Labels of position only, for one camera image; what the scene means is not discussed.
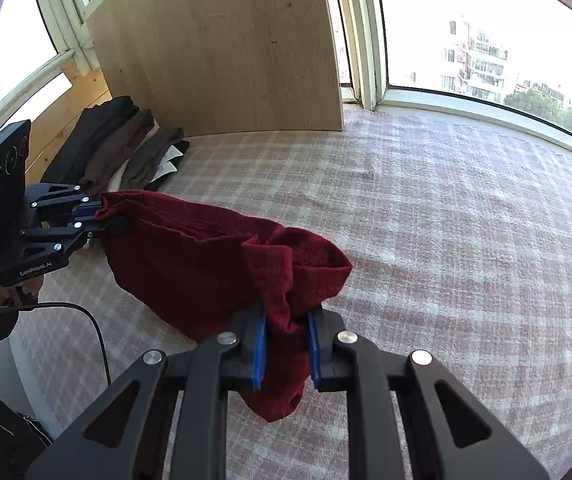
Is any dark red knitted garment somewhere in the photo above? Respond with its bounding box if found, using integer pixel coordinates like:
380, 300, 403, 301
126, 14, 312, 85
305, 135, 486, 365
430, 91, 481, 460
96, 190, 352, 422

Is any person's left hand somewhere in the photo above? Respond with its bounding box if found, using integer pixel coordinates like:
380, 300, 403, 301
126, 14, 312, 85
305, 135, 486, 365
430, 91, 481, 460
0, 275, 44, 311

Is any small pine wood board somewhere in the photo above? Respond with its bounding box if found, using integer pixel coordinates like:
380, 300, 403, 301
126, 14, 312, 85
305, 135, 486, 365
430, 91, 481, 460
25, 61, 111, 184

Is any beige folded garment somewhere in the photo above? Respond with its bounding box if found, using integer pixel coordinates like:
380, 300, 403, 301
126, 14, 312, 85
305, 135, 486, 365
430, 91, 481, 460
107, 122, 160, 192

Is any brown folded garment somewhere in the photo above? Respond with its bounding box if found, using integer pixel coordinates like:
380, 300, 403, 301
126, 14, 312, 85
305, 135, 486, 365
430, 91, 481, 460
78, 108, 155, 196

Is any black folded garment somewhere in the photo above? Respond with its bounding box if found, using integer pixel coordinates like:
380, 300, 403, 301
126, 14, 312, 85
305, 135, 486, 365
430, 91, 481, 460
40, 96, 139, 184

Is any dark grey folded garment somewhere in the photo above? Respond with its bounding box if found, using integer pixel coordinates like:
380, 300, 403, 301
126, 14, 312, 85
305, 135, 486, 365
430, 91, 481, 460
120, 127, 184, 191

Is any pink plaid table cloth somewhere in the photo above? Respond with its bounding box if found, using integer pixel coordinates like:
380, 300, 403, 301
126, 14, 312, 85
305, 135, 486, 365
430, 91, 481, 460
10, 110, 572, 479

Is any large light wood board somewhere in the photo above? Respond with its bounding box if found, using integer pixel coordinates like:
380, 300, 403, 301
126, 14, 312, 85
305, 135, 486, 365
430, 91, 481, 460
87, 0, 342, 136

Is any black cable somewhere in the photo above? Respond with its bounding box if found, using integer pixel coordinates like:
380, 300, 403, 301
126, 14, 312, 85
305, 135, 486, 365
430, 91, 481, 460
0, 238, 113, 388

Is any window frame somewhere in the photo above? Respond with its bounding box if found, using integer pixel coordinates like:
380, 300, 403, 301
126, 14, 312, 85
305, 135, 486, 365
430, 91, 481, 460
0, 0, 572, 151

